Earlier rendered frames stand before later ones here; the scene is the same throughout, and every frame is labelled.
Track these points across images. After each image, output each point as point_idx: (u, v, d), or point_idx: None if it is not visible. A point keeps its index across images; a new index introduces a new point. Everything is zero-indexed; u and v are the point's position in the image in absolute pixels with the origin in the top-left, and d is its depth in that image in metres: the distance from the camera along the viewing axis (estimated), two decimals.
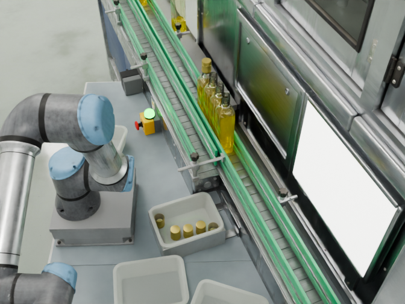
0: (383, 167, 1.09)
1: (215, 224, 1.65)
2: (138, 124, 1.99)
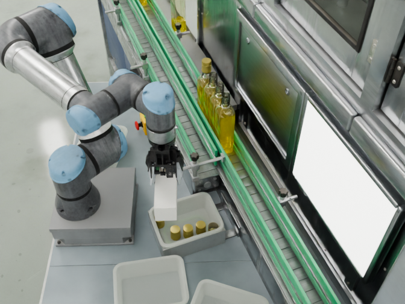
0: (383, 167, 1.09)
1: (215, 224, 1.65)
2: (138, 124, 1.99)
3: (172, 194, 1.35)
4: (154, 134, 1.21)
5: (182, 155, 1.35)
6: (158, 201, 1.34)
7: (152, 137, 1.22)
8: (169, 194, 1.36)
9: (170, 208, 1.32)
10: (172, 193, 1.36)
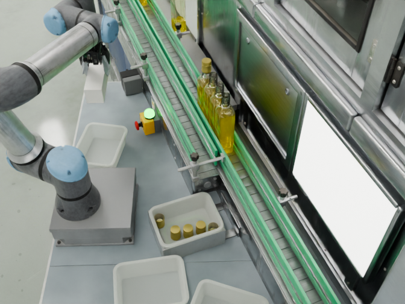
0: (383, 167, 1.09)
1: (215, 224, 1.65)
2: (138, 124, 1.99)
3: (100, 81, 1.70)
4: None
5: (107, 49, 1.69)
6: (88, 85, 1.68)
7: None
8: (97, 81, 1.70)
9: (96, 90, 1.67)
10: (99, 81, 1.70)
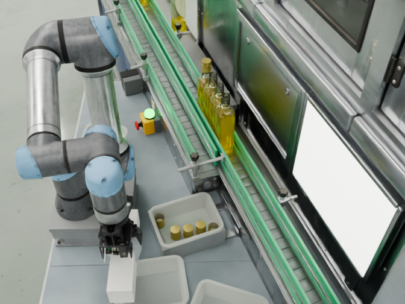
0: (383, 167, 1.09)
1: (215, 224, 1.65)
2: (138, 124, 1.99)
3: (129, 273, 1.19)
4: (101, 215, 1.04)
5: (140, 228, 1.18)
6: (113, 283, 1.17)
7: (99, 217, 1.05)
8: (125, 273, 1.19)
9: (125, 291, 1.16)
10: (128, 272, 1.19)
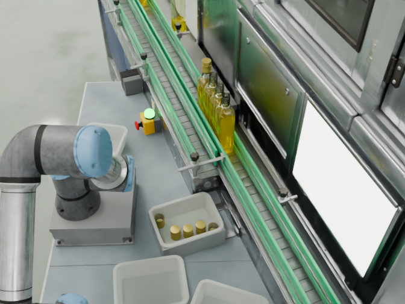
0: (383, 167, 1.09)
1: (215, 224, 1.65)
2: (138, 124, 1.99)
3: None
4: None
5: None
6: None
7: None
8: None
9: None
10: None
